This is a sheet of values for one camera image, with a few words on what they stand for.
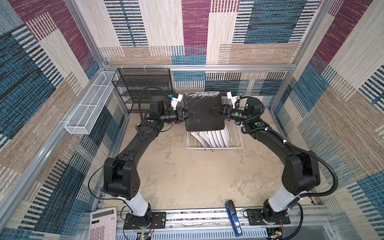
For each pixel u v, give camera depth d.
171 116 0.71
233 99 0.73
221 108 0.73
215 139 0.87
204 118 0.76
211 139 0.87
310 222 0.72
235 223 0.70
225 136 0.89
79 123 0.91
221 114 0.71
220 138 0.87
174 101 0.73
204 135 0.82
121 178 0.44
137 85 1.08
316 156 0.47
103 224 0.71
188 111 0.73
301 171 0.46
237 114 0.70
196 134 0.82
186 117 0.72
